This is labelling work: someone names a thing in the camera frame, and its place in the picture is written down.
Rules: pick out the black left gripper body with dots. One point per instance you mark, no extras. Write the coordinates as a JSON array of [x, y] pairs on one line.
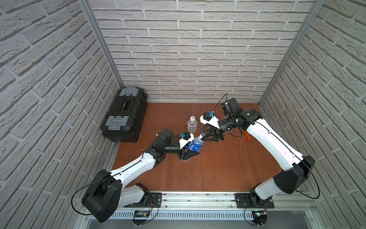
[[184, 151]]

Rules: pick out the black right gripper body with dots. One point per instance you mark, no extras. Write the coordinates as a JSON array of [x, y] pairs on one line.
[[224, 126]]

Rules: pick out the clear bottle blue label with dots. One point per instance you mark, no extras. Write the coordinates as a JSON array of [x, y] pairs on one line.
[[196, 144]]

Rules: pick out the clear labelled bottle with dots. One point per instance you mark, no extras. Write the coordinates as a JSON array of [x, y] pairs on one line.
[[192, 125]]

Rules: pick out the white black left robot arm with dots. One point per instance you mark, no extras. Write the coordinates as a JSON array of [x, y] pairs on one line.
[[108, 190]]

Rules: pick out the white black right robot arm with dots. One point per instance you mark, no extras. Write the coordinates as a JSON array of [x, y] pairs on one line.
[[296, 167]]

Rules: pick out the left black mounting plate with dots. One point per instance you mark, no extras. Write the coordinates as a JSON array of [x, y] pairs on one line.
[[139, 196]]

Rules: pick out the black mounting plate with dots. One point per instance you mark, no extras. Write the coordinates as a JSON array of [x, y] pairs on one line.
[[251, 200], [139, 196]]

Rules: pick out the black plastic toolbox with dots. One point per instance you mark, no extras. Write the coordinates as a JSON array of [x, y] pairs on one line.
[[123, 122]]

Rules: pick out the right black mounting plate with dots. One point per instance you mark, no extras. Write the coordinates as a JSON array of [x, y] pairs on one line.
[[251, 200]]

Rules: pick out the left controller circuit board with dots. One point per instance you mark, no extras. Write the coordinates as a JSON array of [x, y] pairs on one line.
[[140, 217]]

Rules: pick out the controller circuit board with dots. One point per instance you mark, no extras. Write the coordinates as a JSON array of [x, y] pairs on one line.
[[140, 217], [259, 218]]

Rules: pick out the right controller circuit board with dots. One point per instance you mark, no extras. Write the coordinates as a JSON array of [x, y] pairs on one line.
[[259, 218]]

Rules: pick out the right corner aluminium profile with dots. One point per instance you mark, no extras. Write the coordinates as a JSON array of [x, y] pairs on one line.
[[314, 11]]

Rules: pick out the corner aluminium profile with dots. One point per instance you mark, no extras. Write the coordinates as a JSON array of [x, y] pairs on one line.
[[101, 40], [314, 11]]

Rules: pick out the left corner aluminium profile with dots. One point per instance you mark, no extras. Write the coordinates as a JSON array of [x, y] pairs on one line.
[[101, 40]]

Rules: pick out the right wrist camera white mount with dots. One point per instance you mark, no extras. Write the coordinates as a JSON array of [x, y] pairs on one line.
[[210, 118]]

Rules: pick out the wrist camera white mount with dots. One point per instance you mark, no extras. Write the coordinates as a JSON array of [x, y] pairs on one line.
[[210, 118], [186, 138]]

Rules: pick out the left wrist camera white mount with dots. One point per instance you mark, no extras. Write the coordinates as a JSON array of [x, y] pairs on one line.
[[186, 138]]

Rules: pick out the orange handled pliers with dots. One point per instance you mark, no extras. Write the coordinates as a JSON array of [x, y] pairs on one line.
[[247, 136]]

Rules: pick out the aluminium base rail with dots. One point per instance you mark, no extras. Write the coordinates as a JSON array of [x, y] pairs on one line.
[[180, 205]]

